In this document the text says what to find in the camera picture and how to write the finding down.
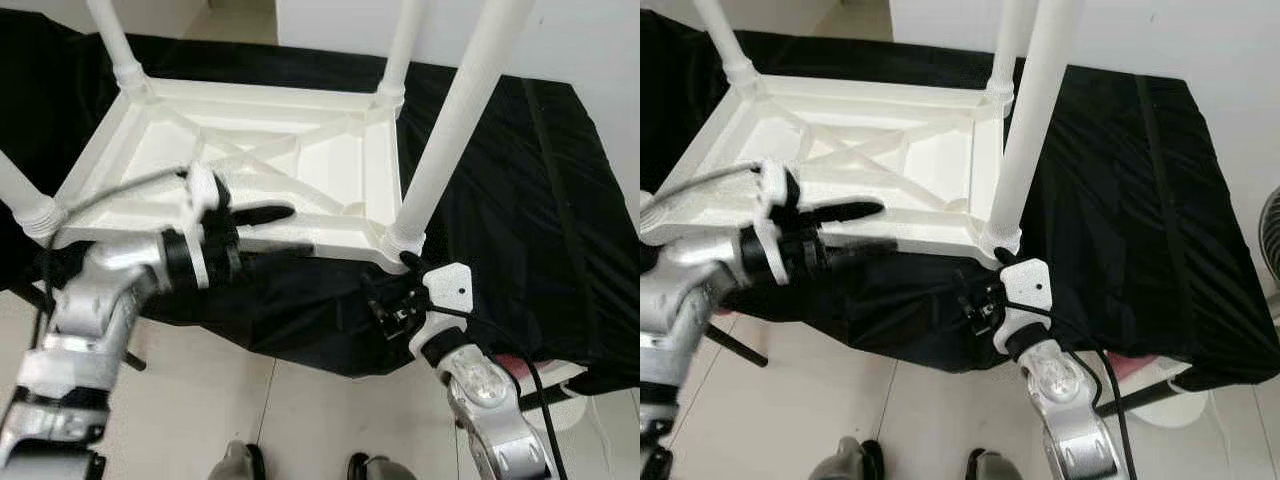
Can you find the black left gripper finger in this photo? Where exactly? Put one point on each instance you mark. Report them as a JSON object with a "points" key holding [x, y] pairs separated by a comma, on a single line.
{"points": [[865, 250], [265, 214], [280, 254], [850, 211]]}

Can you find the white plastic table leg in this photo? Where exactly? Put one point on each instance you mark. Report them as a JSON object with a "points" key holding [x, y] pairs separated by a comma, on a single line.
{"points": [[400, 45], [1005, 40], [115, 45], [1040, 110], [722, 45], [30, 205], [460, 120]]}

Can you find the white round plastic base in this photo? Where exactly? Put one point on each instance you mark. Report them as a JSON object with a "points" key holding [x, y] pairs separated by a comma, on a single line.
{"points": [[570, 395], [1185, 400]]}

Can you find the white standing fan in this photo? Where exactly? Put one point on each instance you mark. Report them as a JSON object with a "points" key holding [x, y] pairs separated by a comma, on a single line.
{"points": [[1272, 235]]}

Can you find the grey left robot foot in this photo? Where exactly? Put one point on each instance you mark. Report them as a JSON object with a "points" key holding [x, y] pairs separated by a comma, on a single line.
{"points": [[848, 460], [235, 462]]}

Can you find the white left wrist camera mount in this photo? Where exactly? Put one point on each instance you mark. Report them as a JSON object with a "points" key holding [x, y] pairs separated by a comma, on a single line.
{"points": [[203, 185], [772, 180]]}

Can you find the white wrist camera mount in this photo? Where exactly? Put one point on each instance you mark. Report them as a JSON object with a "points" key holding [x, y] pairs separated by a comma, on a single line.
{"points": [[203, 185], [450, 290], [772, 180], [1030, 285]]}

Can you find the white plastic table top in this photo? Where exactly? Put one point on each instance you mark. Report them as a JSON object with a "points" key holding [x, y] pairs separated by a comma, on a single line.
{"points": [[940, 225], [340, 230]]}

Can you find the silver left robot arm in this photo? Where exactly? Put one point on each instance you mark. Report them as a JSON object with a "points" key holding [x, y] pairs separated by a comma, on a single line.
{"points": [[680, 300], [90, 300]]}

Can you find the black table cloth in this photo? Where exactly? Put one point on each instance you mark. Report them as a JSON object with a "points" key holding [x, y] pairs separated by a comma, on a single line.
{"points": [[1140, 250], [530, 250]]}

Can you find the grey right robot foot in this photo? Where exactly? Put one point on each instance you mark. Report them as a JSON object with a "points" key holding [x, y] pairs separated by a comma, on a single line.
{"points": [[995, 466], [380, 468]]}

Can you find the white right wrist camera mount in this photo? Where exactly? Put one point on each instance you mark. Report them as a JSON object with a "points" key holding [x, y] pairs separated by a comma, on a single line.
{"points": [[450, 290], [1030, 285]]}

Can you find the grey robot foot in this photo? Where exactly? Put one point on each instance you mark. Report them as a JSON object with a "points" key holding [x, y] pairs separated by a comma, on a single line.
{"points": [[380, 468], [848, 460], [235, 462], [995, 466]]}

